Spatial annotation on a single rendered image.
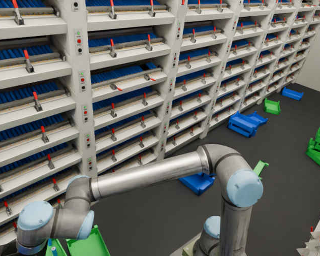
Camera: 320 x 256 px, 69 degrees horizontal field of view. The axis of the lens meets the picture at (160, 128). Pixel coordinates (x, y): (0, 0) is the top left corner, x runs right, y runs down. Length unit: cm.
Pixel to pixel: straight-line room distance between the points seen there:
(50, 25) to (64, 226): 79
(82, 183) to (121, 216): 97
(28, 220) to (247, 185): 66
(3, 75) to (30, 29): 22
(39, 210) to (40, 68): 64
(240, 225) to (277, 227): 117
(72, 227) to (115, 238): 96
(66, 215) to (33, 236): 11
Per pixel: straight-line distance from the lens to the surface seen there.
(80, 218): 84
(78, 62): 125
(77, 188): 92
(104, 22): 128
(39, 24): 115
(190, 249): 159
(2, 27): 111
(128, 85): 150
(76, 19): 120
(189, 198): 202
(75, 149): 155
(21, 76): 117
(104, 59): 133
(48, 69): 121
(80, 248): 176
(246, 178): 80
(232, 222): 97
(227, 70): 256
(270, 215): 218
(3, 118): 126
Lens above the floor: 154
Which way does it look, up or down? 35 degrees down
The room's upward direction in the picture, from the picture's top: 7 degrees clockwise
